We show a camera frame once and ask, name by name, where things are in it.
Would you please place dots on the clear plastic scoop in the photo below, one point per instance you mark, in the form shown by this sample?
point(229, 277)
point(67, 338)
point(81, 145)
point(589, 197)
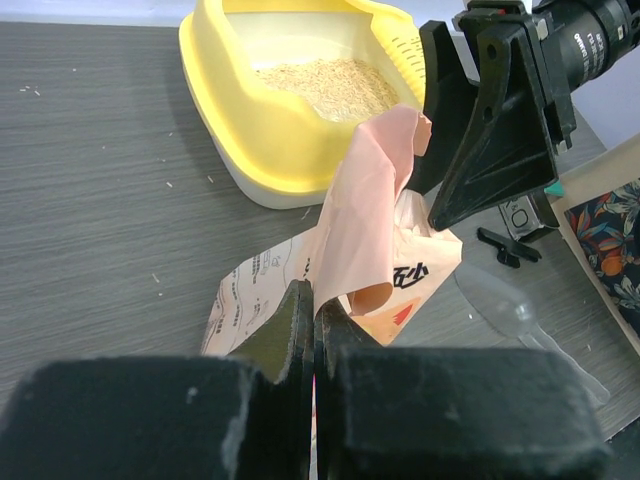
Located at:
point(513, 314)

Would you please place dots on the pink cat litter bag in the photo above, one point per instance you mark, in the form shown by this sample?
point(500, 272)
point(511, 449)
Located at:
point(371, 249)

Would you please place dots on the beige canvas tote bag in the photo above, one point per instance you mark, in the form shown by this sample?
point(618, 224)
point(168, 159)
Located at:
point(599, 220)

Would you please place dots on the yellow litter box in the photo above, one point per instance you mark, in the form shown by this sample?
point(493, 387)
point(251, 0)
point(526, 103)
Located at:
point(280, 151)

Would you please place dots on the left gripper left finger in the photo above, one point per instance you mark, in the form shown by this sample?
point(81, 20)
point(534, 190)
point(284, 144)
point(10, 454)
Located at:
point(150, 415)

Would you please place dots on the black bag clip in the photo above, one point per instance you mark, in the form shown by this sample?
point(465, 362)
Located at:
point(509, 251)

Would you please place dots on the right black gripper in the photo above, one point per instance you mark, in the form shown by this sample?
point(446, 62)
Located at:
point(494, 139)

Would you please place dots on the yellow slotted litter scoop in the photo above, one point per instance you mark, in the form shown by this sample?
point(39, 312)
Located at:
point(399, 37)

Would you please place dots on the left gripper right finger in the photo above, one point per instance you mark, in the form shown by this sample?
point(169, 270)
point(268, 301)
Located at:
point(447, 413)

